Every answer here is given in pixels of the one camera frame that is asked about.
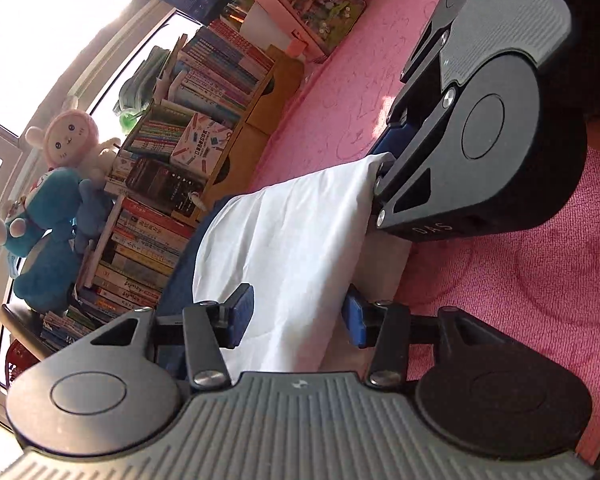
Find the row of slim colourful books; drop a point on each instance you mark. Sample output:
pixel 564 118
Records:
pixel 205 85

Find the pink blanket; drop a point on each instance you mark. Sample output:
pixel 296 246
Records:
pixel 505 285

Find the white sheet board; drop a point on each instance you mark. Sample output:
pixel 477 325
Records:
pixel 265 30

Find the white and navy jacket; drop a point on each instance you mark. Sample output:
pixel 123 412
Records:
pixel 290 240

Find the white printed box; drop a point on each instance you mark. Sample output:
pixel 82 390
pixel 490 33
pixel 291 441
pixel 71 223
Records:
pixel 202 142

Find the green folded cloth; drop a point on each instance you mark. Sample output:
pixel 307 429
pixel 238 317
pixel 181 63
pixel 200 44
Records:
pixel 142 77

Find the brown board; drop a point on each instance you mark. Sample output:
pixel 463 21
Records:
pixel 25 332

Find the green toy plant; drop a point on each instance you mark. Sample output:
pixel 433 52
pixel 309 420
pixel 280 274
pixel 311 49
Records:
pixel 125 119

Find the stack of thick paperback books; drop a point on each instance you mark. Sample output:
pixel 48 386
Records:
pixel 135 260

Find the red plastic basket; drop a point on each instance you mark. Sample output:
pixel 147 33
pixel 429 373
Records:
pixel 22 362

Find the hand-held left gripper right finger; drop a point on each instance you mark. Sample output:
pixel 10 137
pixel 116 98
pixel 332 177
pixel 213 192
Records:
pixel 355 317

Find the blue robot cat plush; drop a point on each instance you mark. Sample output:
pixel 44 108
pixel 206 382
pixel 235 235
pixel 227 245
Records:
pixel 45 240

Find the pink bunny plush toy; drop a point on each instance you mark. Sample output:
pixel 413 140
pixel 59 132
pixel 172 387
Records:
pixel 72 135

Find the pink triangular toy house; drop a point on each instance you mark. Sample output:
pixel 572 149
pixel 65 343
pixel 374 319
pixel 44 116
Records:
pixel 310 15

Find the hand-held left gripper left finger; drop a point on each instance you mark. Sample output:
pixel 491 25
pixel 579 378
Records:
pixel 240 315

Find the wooden desk organizer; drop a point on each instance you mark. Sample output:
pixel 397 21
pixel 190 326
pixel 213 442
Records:
pixel 270 100

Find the dark photo print box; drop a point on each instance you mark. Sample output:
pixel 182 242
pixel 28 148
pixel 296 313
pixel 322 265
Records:
pixel 165 182

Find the blue long-eared plush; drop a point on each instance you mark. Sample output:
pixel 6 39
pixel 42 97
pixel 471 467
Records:
pixel 92 215

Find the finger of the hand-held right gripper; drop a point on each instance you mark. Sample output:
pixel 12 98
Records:
pixel 395 140
pixel 405 170

